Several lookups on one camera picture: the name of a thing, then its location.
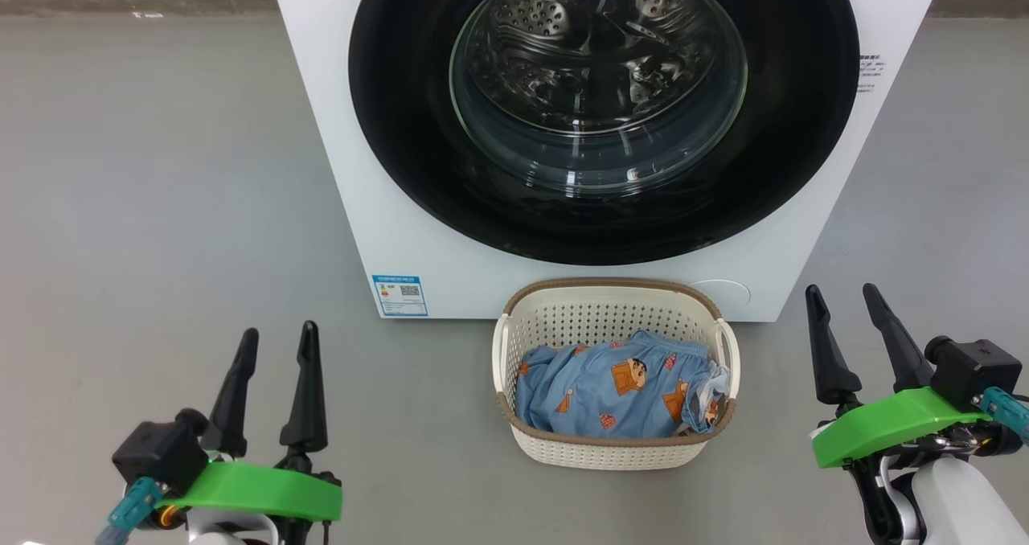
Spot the cream perforated laundry basket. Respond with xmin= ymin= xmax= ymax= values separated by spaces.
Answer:
xmin=492 ymin=277 xmax=740 ymax=471

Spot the blue energy label sticker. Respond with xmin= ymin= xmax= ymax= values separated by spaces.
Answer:
xmin=371 ymin=274 xmax=428 ymax=318

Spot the black round glass machine door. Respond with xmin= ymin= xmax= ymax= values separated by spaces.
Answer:
xmin=348 ymin=0 xmax=861 ymax=266

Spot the left camera cable teal plug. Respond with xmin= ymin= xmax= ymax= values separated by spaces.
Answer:
xmin=95 ymin=477 xmax=163 ymax=545

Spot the right camera cable teal plug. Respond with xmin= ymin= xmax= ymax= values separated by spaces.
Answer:
xmin=979 ymin=387 xmax=1029 ymax=446

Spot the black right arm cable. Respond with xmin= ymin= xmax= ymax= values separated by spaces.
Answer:
xmin=848 ymin=455 xmax=903 ymax=545

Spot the round white filter cover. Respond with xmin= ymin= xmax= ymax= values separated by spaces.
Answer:
xmin=691 ymin=279 xmax=752 ymax=309

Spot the white washing machine body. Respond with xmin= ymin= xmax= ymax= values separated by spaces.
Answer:
xmin=267 ymin=0 xmax=949 ymax=323

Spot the camera cable teal plug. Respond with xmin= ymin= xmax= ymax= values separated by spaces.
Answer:
xmin=95 ymin=477 xmax=163 ymax=545
xmin=979 ymin=387 xmax=1029 ymax=446

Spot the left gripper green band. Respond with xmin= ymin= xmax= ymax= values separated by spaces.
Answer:
xmin=157 ymin=321 xmax=344 ymax=545

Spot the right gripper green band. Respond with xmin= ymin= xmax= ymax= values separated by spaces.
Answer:
xmin=805 ymin=283 xmax=1022 ymax=470

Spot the blue cartoon print garment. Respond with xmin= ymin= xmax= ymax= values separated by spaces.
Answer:
xmin=514 ymin=330 xmax=732 ymax=440

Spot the steel perforated washing drum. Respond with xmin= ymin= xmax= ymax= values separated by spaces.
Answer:
xmin=482 ymin=0 xmax=724 ymax=136

